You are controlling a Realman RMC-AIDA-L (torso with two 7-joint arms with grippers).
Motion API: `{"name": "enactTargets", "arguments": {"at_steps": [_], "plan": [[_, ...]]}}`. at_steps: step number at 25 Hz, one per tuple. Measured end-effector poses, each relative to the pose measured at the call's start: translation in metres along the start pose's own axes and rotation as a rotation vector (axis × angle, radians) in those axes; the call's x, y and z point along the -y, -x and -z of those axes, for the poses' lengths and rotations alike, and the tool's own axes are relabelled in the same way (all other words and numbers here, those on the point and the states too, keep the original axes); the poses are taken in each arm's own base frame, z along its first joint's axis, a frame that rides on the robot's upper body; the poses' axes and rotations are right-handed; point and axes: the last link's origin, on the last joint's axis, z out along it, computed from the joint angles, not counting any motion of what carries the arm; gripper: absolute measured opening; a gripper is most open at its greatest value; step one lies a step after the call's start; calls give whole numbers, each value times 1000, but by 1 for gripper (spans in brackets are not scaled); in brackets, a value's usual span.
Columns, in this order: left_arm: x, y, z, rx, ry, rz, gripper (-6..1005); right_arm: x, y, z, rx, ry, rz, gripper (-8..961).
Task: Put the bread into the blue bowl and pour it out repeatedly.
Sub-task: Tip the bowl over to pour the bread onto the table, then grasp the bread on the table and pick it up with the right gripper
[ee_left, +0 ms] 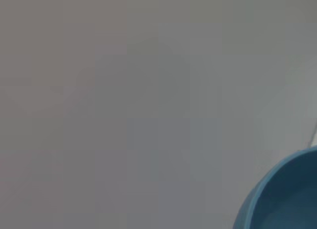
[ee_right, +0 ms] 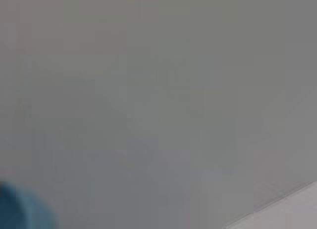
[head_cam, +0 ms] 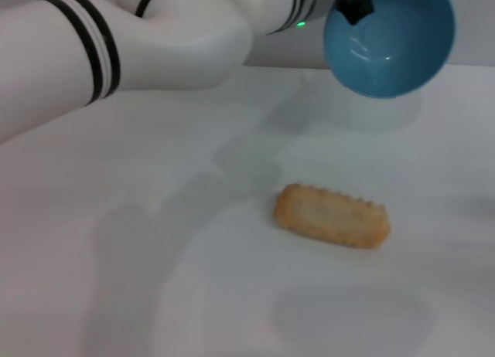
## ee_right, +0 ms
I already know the blue bowl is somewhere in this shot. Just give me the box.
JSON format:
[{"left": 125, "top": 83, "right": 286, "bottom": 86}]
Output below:
[{"left": 0, "top": 181, "right": 59, "bottom": 229}]

